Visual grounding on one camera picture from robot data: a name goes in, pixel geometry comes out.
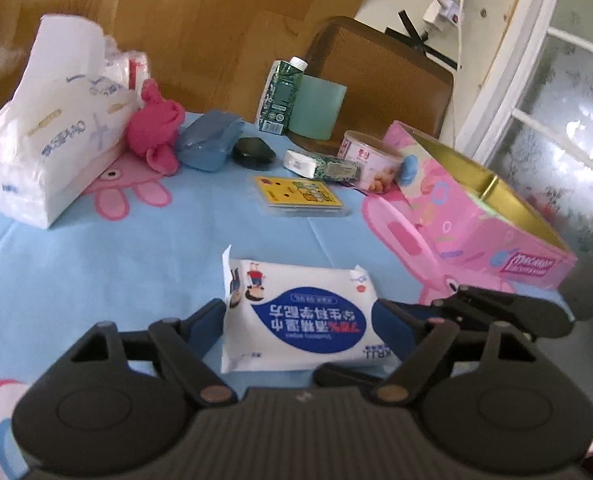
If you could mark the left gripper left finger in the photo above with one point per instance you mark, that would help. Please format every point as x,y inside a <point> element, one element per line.
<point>181,345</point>

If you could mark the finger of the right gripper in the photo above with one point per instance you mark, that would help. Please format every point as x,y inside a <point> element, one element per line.
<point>475,308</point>

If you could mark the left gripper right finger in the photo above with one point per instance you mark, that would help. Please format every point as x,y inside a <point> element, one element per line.
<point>423,345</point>

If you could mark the white blue wet wipes pack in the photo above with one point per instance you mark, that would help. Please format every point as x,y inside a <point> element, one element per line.
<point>281,318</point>

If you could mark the yellow card pack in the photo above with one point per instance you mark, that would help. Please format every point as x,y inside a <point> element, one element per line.
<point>298,197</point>

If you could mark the blue soft pouch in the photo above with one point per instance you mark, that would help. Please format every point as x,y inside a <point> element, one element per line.
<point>207,143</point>

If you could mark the small green white packet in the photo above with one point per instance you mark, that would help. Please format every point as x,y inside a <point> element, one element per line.
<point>321,167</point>

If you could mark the pink plush toy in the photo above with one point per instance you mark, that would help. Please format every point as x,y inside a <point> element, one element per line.
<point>152,132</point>

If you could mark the pink cookie tin box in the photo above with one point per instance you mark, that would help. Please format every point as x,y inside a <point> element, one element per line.
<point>472,217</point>

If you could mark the cartoon pig tablecloth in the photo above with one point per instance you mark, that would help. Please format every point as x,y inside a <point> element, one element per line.
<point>140,248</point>

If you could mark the white pink tin can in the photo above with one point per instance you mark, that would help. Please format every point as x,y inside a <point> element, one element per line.
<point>378,162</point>

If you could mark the black oval case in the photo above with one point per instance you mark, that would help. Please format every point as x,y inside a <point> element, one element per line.
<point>253,153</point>

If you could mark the teal plastic cup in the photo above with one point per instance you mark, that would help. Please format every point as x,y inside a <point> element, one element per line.
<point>316,108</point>

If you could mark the white tissue pack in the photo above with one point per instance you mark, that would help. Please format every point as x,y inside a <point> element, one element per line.
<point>64,124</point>

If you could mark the brown woven chair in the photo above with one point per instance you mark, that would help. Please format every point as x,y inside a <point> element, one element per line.
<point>386,80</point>

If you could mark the green drink carton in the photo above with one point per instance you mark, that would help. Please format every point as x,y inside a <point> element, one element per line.
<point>279,94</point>

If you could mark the clear plastic cup stack bag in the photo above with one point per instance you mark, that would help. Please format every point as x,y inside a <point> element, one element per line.
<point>128,68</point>

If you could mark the wood grain board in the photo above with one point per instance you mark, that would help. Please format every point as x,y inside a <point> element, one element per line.
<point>204,53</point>

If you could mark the white power strip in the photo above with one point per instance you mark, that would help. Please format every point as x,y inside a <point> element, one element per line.
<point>441,13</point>

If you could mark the white window frame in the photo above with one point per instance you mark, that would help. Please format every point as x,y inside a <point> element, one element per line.
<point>510,72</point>

